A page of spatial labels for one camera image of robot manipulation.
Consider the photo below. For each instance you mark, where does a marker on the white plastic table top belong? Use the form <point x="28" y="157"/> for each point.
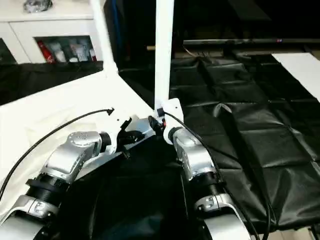
<point x="62" y="112"/>

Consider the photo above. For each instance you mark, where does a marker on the white plastic table leg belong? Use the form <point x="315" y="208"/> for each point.
<point x="163" y="50"/>
<point x="102" y="35"/>

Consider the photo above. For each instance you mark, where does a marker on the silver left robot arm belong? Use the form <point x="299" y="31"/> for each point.
<point x="65" y="160"/>

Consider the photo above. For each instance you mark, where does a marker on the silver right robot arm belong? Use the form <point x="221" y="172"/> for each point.
<point x="197" y="160"/>

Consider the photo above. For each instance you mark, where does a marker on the small yellow label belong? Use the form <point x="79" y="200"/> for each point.
<point x="150" y="47"/>

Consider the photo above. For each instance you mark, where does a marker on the white jar behind glass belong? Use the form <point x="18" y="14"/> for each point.
<point x="92" y="55"/>

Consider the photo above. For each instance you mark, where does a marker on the black work mat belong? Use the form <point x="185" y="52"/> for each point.
<point x="250" y="112"/>

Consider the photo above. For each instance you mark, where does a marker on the white bottle behind glass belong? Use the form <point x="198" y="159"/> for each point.
<point x="59" y="55"/>

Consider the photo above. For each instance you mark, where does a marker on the red packet behind glass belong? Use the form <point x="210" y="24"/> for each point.
<point x="46" y="53"/>

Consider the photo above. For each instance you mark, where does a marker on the long black bar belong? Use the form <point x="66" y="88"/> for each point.
<point x="250" y="41"/>

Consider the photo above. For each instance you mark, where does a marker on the white glass-door cabinet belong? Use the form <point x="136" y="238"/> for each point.
<point x="50" y="30"/>

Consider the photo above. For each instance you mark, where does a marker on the flat white sheet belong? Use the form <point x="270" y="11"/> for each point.
<point x="300" y="72"/>

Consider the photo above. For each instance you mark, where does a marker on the patterned bowl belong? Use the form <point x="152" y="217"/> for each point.
<point x="37" y="5"/>

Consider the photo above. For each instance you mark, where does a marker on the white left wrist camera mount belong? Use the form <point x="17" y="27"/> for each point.
<point x="115" y="135"/>

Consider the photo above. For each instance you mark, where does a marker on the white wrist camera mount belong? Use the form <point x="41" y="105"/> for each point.
<point x="115" y="135"/>
<point x="172" y="115"/>

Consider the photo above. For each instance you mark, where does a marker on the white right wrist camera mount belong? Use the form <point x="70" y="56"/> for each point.
<point x="172" y="115"/>

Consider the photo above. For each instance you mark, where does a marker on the dark blue upright post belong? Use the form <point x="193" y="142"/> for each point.
<point x="115" y="30"/>

